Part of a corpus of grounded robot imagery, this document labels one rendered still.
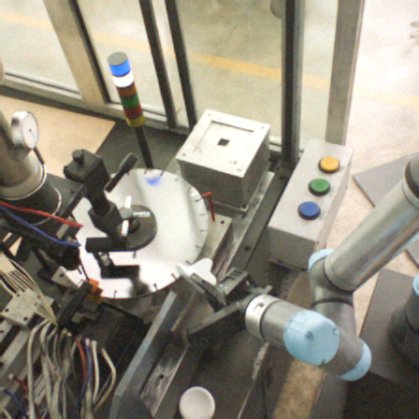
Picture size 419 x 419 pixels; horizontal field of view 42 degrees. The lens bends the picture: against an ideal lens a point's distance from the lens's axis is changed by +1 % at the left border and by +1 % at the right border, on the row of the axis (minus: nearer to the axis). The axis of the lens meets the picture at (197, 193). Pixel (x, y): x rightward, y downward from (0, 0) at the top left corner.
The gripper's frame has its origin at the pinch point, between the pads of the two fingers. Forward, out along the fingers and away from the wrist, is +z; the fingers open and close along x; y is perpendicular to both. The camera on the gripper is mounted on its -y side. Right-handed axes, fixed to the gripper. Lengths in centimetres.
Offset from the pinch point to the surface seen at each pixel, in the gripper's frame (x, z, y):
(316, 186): 0.7, -4.2, 36.8
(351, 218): -64, 60, 94
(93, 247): 19.0, 6.6, -9.5
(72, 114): 32, 74, 23
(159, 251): 10.2, 4.3, 0.5
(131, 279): 9.7, 3.9, -7.6
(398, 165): -62, 59, 128
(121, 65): 43, 18, 20
